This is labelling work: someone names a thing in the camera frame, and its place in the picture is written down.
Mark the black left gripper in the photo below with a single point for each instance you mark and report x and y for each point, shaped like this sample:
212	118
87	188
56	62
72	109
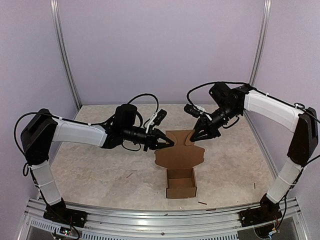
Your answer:
152	139

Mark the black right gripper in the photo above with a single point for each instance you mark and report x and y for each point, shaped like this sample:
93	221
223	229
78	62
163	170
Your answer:
211	130

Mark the brown cardboard box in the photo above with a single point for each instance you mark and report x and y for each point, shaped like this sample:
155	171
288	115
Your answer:
179	162

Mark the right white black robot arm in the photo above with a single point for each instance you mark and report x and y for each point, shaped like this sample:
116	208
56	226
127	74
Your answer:
299	123

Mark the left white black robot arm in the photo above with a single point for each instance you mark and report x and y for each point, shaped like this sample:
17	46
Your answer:
46	129

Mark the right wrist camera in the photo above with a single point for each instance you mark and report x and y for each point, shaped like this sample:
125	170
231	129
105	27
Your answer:
196	111

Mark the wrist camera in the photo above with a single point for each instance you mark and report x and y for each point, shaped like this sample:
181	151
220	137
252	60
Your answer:
155	120
196	111

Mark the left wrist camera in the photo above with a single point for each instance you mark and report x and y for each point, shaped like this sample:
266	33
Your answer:
155	120

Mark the front aluminium frame rail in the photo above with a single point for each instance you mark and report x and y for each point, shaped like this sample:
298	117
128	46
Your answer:
104	223

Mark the right aluminium corner post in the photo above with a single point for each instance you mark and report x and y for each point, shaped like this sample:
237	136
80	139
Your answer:
261	41

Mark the aluminium corner post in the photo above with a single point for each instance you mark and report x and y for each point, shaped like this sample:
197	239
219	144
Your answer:
54	5
261	41

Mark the left aluminium corner post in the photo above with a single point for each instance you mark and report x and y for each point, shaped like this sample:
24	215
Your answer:
54	5

